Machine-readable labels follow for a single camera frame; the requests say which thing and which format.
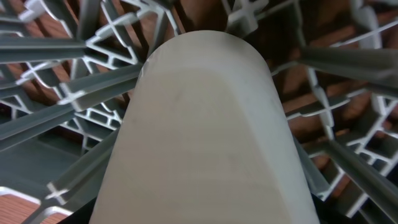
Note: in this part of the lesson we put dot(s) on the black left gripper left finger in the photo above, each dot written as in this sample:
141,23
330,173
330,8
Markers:
82,215

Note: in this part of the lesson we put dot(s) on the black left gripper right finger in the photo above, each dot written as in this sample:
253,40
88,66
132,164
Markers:
328,215

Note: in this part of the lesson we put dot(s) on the small pale green bowl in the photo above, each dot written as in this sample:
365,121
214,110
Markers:
205,140

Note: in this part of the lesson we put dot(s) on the grey dishwasher rack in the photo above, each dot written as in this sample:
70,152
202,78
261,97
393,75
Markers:
68,69

